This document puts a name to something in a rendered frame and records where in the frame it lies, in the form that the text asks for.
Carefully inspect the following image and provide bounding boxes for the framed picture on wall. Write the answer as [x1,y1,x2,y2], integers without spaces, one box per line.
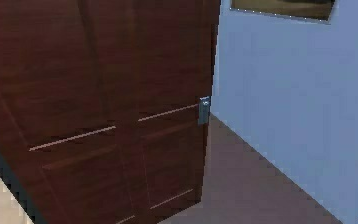
[229,0,337,24]

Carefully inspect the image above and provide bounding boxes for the dark brown room door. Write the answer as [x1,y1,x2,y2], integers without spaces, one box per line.
[0,0,221,224]

